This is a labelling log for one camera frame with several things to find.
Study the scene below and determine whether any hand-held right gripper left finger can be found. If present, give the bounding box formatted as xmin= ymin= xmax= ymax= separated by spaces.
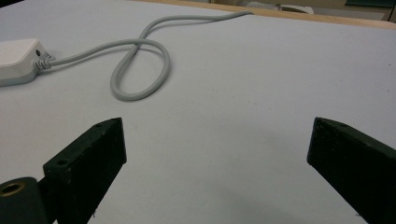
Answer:
xmin=42 ymin=117 xmax=128 ymax=224

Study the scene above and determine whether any white power strip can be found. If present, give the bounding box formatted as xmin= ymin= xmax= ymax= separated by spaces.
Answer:
xmin=0 ymin=37 xmax=52 ymax=88

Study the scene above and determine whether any grey power cable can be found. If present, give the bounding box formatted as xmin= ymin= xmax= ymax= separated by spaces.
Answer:
xmin=34 ymin=11 xmax=255 ymax=103

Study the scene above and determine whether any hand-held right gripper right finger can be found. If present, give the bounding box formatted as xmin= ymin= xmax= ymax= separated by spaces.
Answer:
xmin=306 ymin=117 xmax=396 ymax=224

